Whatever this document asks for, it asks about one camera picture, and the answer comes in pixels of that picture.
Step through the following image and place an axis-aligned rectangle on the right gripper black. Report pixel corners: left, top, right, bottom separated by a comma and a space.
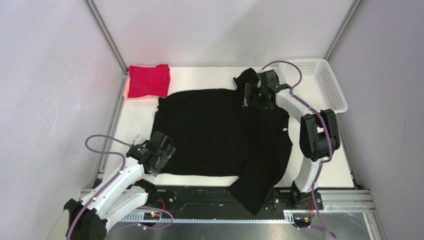
242, 82, 274, 110

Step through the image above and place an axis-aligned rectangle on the black t shirt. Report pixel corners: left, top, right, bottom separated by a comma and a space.
152, 68, 293, 215

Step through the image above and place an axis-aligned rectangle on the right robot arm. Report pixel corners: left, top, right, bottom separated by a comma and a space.
243, 70, 341, 209

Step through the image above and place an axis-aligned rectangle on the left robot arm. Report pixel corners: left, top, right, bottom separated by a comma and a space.
63, 131, 176, 240

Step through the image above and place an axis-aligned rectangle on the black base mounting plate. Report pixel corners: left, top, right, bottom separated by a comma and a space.
147, 185, 324, 222

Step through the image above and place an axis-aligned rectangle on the white plastic basket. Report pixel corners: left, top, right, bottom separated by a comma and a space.
275, 58, 348, 121

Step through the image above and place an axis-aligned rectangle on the folded peach t shirt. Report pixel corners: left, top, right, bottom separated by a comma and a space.
123, 77, 160, 100

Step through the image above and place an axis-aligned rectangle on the folded red t shirt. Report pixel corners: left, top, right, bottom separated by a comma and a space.
124, 64, 171, 100

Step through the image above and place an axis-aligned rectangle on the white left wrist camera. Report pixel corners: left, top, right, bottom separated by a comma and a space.
132, 134, 148, 147

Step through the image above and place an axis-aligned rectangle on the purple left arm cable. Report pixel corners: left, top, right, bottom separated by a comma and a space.
66, 134, 147, 240

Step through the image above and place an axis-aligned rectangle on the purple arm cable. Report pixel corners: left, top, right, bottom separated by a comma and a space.
66, 134, 147, 240
261, 60, 337, 239

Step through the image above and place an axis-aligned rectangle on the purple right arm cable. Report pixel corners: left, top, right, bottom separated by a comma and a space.
261, 60, 337, 239

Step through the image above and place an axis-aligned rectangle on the aluminium frame post right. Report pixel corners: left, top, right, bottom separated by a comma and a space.
324, 0, 365, 62

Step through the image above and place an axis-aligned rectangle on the aluminium frame post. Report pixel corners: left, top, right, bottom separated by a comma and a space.
83, 0, 128, 74
324, 0, 365, 62

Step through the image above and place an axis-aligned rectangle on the aluminium front rail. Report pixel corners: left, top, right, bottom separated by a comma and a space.
119, 185, 386, 240

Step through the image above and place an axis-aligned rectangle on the aluminium frame post left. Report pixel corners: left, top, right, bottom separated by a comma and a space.
83, 0, 128, 74

